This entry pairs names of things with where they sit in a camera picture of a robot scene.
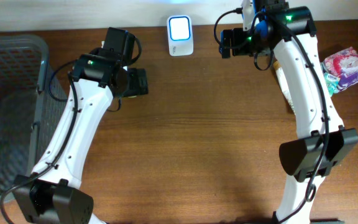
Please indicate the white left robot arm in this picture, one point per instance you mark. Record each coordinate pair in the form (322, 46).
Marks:
(51, 193)

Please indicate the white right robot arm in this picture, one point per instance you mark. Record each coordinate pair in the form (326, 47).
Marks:
(288, 35)

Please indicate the white cream tube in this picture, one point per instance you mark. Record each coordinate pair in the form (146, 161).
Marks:
(283, 83)

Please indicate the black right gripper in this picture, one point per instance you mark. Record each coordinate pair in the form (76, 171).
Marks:
(225, 43)

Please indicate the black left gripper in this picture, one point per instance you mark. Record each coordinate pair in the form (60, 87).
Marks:
(136, 87)

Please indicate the grey plastic basket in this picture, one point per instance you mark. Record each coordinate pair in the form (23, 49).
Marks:
(31, 105)

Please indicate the red purple tissue pack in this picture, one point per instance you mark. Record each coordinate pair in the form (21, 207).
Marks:
(343, 64)

